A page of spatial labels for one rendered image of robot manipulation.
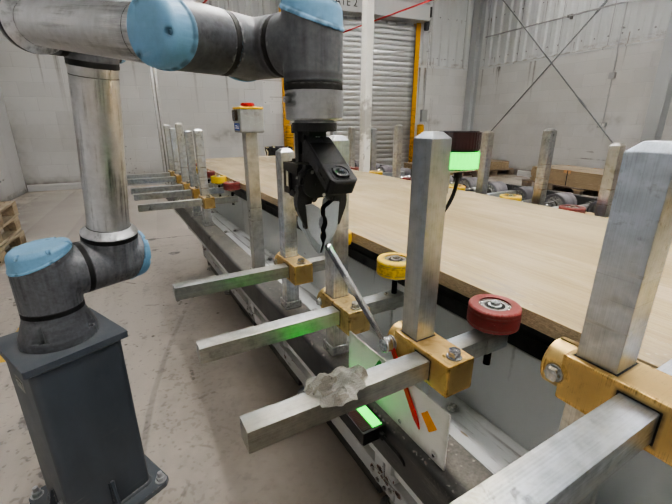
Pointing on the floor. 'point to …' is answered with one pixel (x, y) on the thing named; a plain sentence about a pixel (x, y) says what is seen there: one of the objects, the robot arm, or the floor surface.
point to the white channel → (366, 83)
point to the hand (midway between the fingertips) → (322, 246)
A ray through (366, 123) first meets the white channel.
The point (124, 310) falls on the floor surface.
